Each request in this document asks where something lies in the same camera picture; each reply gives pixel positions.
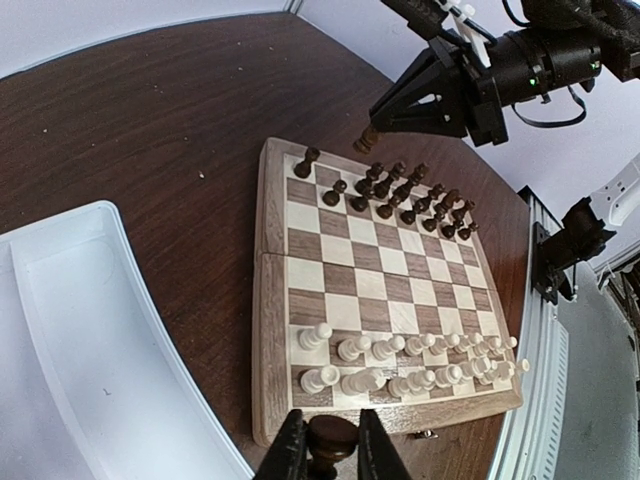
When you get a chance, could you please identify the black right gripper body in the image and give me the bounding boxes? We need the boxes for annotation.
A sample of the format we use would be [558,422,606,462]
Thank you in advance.
[429,29,600,146]

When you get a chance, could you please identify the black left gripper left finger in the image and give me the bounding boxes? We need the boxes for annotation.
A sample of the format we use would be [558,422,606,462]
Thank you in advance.
[254,409,309,480]

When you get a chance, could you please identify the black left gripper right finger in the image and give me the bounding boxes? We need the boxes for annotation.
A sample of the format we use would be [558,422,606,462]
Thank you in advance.
[357,409,410,480]

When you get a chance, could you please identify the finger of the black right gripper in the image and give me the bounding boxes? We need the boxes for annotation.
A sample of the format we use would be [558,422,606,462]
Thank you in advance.
[369,47,468,138]

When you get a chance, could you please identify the dark chess piece fifteenth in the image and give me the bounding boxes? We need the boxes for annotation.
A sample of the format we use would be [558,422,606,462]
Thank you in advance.
[307,415,359,479]

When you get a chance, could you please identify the dark chess piece eleventh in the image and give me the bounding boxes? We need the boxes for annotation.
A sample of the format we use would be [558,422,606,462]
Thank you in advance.
[389,163,428,208]

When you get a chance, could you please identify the dark chess piece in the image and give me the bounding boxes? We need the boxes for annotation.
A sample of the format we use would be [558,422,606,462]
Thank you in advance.
[349,177,375,212]
[400,196,431,225]
[457,222,479,241]
[434,189,461,222]
[374,161,406,200]
[440,220,464,239]
[376,195,403,220]
[354,162,385,196]
[451,200,476,222]
[413,183,445,214]

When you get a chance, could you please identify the dark chess piece thirteenth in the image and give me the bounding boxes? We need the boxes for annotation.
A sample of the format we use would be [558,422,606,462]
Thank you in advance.
[422,209,448,232]

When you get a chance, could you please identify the dark chess piece twelfth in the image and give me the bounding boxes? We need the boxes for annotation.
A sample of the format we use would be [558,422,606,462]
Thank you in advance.
[322,180,347,207]

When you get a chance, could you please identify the dark chess piece fourteenth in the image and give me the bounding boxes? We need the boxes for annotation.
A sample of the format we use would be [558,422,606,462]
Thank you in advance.
[293,147,321,179]

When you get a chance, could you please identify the wooden chess board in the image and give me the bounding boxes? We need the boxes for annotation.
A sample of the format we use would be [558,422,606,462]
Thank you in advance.
[252,138,524,446]

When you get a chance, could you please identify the white plastic sorting tray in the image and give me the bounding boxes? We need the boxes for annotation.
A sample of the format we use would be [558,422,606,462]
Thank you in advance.
[1,200,253,479]

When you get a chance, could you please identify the pile of dark chess pieces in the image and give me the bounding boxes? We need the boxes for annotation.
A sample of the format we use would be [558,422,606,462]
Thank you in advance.
[353,125,381,155]

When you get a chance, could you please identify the white chess pieces group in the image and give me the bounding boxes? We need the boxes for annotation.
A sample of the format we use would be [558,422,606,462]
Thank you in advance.
[289,325,531,411]

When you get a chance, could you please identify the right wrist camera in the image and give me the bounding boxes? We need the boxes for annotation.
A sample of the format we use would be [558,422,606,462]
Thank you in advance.
[381,0,497,68]

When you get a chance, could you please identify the aluminium front frame rail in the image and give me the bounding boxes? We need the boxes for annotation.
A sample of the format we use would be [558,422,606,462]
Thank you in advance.
[479,184,640,480]

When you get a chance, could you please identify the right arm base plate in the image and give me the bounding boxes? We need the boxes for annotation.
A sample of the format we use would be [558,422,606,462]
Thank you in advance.
[531,197,616,306]

